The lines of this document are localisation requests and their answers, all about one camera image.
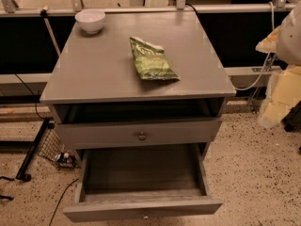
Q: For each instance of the yellow foam padded gripper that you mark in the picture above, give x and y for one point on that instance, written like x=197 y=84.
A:
x=291 y=38

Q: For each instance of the grey drawer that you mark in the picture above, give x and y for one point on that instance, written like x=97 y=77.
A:
x=142 y=182
x=80 y=136

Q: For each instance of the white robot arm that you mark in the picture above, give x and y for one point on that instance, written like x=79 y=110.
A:
x=291 y=29

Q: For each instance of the grey top drawer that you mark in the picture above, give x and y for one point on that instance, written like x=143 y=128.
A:
x=80 y=136

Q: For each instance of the grey wooden drawer cabinet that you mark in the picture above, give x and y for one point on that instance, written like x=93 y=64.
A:
x=95 y=80

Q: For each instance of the green chip bag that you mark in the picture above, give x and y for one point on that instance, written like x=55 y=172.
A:
x=150 y=61

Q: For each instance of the white ceramic bowl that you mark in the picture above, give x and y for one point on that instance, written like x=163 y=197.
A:
x=91 y=20

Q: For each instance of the black metal floor bar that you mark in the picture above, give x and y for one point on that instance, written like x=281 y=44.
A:
x=22 y=175

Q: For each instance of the wire mesh basket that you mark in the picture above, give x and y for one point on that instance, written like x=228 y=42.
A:
x=52 y=149

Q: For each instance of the metal railing frame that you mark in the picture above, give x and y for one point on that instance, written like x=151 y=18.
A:
x=150 y=3

